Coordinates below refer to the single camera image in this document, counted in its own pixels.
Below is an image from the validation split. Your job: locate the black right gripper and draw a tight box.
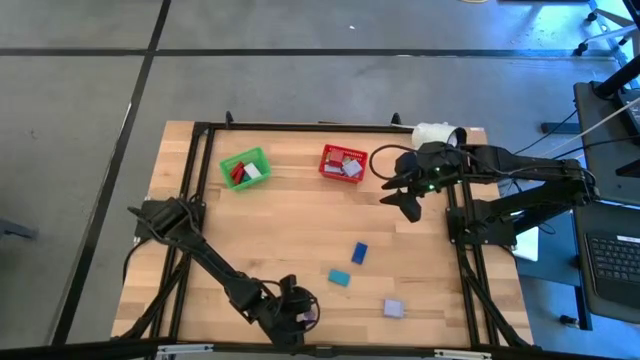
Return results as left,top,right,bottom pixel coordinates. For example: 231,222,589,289
379,142,464,224

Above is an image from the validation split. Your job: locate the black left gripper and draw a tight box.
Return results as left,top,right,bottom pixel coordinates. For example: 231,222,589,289
249,275,321,351

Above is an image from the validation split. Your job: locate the dark blue rectangular block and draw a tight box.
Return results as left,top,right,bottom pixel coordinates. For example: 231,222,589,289
350,241,369,266

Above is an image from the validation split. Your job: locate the red plastic basket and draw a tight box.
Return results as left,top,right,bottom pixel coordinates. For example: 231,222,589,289
318,143,370,185

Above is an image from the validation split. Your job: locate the white paper sheet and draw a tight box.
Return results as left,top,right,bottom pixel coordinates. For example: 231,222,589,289
512,207,540,263

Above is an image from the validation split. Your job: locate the green plastic basket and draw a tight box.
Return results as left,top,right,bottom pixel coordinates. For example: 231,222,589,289
218,146,273,192

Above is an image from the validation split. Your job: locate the black side table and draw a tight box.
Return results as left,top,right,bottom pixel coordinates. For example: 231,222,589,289
573,79,640,206

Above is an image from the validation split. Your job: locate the black laptop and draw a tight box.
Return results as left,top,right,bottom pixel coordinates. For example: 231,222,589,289
571,197,640,325

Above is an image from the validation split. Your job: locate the silver chair base with casters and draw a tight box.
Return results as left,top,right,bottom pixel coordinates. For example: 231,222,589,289
572,0,640,57

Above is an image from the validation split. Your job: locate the grey chair leg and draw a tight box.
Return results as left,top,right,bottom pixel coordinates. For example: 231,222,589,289
0,218,40,242

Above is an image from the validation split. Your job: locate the right gripper's black cable loop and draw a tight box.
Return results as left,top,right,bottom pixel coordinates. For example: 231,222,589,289
368,143,401,182

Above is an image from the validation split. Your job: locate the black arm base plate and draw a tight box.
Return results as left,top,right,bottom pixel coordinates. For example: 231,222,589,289
446,204,517,247
133,199,206,240

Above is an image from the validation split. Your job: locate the black aluminium table frame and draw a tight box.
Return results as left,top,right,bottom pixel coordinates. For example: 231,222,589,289
113,110,536,351

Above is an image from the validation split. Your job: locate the white cable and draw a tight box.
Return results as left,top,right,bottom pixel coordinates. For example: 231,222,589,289
549,97,640,161

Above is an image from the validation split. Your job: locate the black rail with silver brackets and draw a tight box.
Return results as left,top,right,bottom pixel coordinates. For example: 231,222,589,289
0,337,640,360

